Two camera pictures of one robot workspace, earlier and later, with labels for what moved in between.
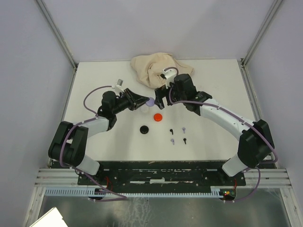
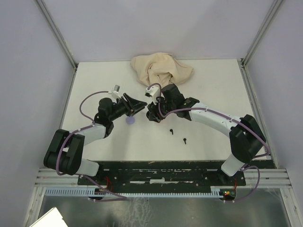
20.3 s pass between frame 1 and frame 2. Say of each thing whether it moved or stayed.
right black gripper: moved
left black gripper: moved
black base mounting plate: stayed
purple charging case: moved
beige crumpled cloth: stayed
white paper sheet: stayed
